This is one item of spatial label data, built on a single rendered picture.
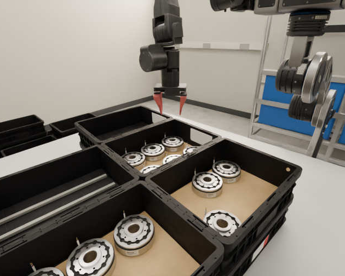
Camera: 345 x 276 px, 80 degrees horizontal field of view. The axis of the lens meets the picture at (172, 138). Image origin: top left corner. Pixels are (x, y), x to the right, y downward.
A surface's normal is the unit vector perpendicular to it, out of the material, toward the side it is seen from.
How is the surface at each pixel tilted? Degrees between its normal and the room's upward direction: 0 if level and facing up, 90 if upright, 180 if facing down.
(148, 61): 90
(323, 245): 0
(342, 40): 90
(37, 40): 90
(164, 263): 0
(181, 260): 0
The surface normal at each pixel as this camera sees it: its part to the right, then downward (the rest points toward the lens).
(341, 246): -0.02, -0.89
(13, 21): 0.73, 0.29
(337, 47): -0.68, 0.34
